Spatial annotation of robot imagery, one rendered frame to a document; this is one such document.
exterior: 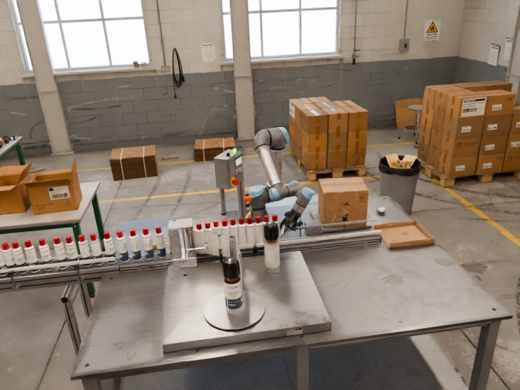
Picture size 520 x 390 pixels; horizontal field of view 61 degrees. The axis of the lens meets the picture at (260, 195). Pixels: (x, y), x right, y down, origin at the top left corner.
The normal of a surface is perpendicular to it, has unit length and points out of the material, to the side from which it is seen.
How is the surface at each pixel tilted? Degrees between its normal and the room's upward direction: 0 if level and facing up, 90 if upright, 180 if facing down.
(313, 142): 90
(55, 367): 0
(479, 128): 91
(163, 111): 90
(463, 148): 90
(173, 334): 0
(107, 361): 0
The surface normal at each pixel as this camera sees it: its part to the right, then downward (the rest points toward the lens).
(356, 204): 0.02, 0.40
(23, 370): -0.04, -0.91
